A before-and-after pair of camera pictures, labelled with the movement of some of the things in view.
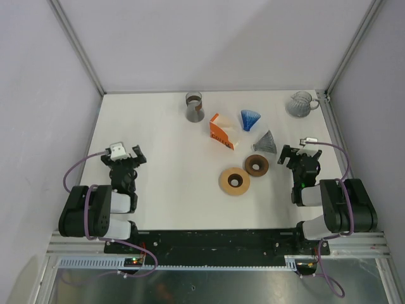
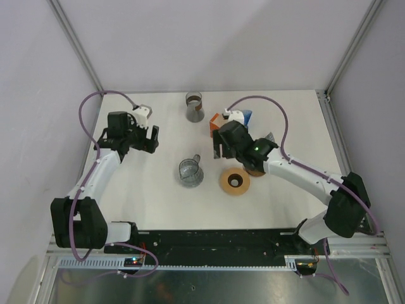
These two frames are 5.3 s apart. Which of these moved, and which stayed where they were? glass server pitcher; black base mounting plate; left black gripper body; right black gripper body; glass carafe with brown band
Moved: right black gripper body; glass server pitcher; left black gripper body
Stayed: black base mounting plate; glass carafe with brown band
